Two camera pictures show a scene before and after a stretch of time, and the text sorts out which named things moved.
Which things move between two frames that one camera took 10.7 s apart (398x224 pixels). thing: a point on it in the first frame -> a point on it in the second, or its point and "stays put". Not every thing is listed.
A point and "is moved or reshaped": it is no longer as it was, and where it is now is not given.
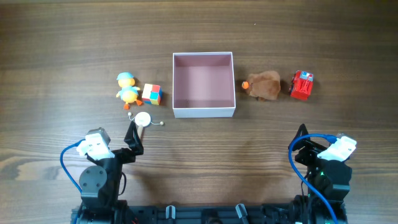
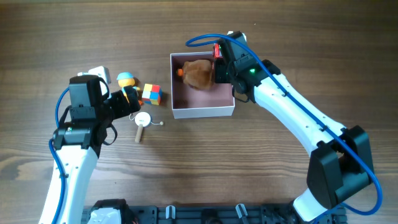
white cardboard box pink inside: x=203 y=84 stays put
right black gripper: x=311 y=150 -> x=218 y=76
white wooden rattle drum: x=142 y=119 stays put
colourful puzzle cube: x=152 y=94 stays put
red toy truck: x=301 y=84 -> x=216 y=53
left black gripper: x=132 y=140 -> x=124 y=108
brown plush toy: x=265 y=86 is moved or reshaped
